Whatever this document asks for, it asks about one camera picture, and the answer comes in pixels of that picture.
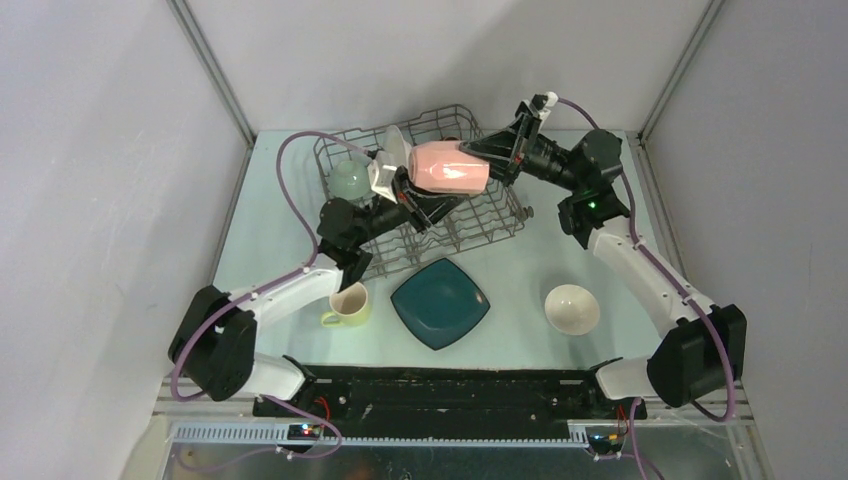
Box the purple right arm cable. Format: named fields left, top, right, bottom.
left=556, top=97, right=738, bottom=480

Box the grey slotted cable duct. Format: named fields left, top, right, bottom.
left=168, top=421, right=589, bottom=448

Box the right circuit board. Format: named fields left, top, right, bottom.
left=587, top=430, right=629, bottom=456

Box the circuit board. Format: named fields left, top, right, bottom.
left=587, top=430, right=629, bottom=456
left=286, top=423, right=324, bottom=442

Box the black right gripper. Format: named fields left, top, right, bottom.
left=457, top=114, right=583, bottom=194

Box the grey wire dish rack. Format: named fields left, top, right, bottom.
left=318, top=104, right=533, bottom=280

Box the left circuit board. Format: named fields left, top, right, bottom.
left=286, top=423, right=324, bottom=442

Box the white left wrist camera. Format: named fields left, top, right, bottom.
left=367, top=150, right=397, bottom=203

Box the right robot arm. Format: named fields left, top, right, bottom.
left=459, top=95, right=747, bottom=422

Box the yellow-green mug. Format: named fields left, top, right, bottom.
left=320, top=282, right=372, bottom=327

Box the white ceramic bowl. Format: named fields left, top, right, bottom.
left=543, top=284, right=600, bottom=336

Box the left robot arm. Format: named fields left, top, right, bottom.
left=168, top=188, right=467, bottom=417

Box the teal square plate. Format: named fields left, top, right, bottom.
left=390, top=258, right=491, bottom=351

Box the pink mug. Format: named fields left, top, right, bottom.
left=409, top=140, right=490, bottom=195

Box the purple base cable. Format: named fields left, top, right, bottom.
left=261, top=394, right=344, bottom=461

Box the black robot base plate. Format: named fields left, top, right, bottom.
left=293, top=365, right=623, bottom=438

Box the green ceramic bowl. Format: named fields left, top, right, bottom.
left=327, top=160, right=371, bottom=201

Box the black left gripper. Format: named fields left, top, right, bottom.
left=351, top=166, right=469, bottom=248

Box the white ruffled plate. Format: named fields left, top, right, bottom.
left=382, top=125, right=411, bottom=165

